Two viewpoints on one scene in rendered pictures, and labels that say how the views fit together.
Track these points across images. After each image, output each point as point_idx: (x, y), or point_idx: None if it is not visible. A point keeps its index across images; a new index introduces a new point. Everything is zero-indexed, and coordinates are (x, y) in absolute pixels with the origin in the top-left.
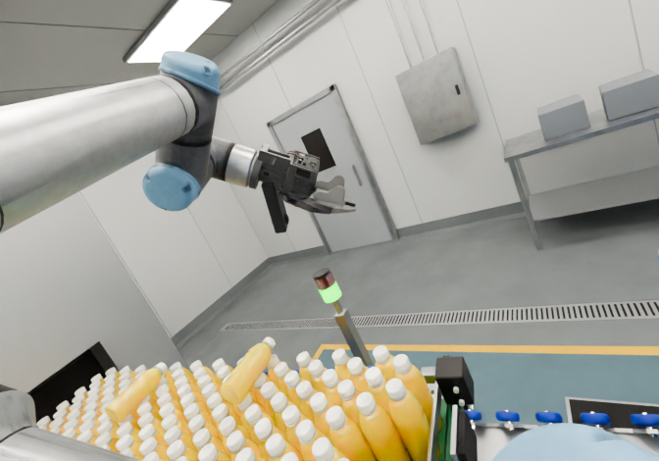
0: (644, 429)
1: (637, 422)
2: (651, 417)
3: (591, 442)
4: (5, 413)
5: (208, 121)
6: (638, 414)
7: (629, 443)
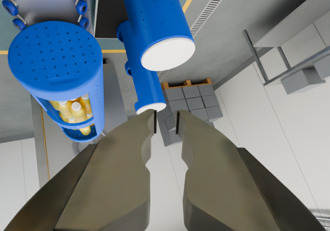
0: None
1: None
2: None
3: None
4: None
5: None
6: None
7: None
